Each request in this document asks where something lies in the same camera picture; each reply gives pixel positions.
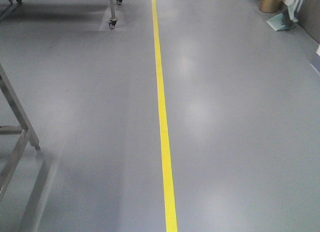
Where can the near steel rack leg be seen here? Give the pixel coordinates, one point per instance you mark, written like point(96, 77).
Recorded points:
point(24, 130)

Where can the gold cylindrical bin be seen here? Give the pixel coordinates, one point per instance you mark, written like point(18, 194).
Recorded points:
point(269, 6)

